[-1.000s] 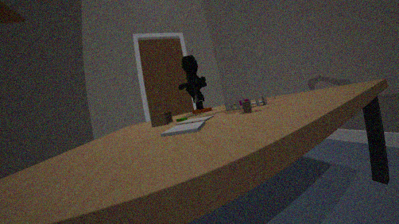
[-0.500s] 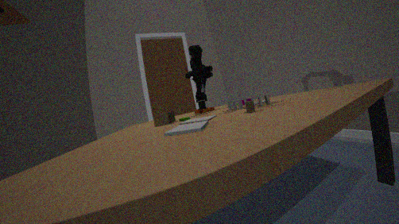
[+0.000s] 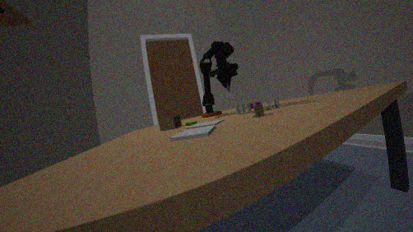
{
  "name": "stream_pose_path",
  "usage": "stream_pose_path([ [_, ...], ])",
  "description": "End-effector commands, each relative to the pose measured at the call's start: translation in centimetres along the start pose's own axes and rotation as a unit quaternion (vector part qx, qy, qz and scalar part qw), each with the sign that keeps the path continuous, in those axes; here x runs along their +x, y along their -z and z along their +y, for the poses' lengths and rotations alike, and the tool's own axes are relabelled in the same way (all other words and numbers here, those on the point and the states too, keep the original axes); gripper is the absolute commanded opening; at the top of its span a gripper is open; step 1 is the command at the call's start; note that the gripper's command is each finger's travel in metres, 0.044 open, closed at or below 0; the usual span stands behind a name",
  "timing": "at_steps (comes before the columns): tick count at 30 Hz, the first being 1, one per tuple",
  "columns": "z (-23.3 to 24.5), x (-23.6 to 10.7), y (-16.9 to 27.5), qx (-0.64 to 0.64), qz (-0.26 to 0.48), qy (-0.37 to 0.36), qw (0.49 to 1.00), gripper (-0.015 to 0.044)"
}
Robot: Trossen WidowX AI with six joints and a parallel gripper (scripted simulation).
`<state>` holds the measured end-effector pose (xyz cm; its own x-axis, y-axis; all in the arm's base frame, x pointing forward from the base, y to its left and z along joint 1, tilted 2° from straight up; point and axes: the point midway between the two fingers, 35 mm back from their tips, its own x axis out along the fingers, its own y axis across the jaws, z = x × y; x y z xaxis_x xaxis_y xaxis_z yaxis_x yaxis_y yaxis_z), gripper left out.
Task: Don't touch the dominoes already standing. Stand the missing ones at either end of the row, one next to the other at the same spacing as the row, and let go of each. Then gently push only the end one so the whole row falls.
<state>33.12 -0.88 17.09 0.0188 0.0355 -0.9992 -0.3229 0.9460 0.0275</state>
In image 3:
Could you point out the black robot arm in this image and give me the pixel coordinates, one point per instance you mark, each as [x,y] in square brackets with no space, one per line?
[221,51]

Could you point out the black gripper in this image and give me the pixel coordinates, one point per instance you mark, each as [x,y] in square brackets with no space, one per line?
[224,76]

